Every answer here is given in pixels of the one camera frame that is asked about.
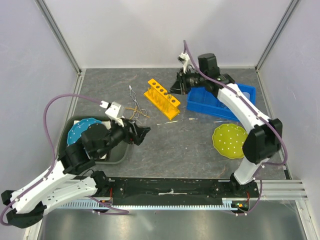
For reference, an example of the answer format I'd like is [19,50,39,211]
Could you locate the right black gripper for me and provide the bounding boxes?
[167,67,207,96]

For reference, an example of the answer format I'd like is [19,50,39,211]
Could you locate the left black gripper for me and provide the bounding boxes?
[97,116,152,159]

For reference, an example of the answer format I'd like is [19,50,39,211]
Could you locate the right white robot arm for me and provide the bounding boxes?
[169,51,283,197]

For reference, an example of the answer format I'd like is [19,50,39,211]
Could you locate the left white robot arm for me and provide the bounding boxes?
[0,119,151,229]

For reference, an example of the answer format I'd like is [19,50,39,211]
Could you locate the yellow test tube rack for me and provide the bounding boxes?
[143,78,181,120]

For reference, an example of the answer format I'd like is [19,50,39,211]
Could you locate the dark green tray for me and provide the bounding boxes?
[57,115,132,165]

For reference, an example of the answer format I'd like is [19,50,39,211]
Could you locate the blue plastic bin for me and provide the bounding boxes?
[187,84,256,122]

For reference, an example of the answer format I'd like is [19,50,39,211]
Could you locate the metal crucible tongs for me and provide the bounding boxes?
[129,85,144,110]

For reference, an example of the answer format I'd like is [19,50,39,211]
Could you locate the blue dotted plate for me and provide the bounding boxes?
[66,117,102,146]

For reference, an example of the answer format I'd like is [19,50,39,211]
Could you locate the plastic wash bottle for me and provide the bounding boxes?
[243,92,251,102]

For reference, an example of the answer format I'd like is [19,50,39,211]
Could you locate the green dotted plate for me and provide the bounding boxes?
[212,123,248,159]

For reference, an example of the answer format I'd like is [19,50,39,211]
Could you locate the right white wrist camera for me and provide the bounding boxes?
[177,52,191,74]

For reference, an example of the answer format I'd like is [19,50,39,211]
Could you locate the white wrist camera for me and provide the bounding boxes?
[105,102,125,127]
[177,52,191,74]

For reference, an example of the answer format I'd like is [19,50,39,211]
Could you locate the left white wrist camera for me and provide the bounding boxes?
[105,102,125,127]

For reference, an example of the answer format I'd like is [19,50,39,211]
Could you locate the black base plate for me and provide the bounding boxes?
[94,177,259,206]

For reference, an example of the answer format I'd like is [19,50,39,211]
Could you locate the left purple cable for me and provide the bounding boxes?
[0,93,130,226]

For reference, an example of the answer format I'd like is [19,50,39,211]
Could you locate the slotted cable duct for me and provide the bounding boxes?
[58,199,238,211]

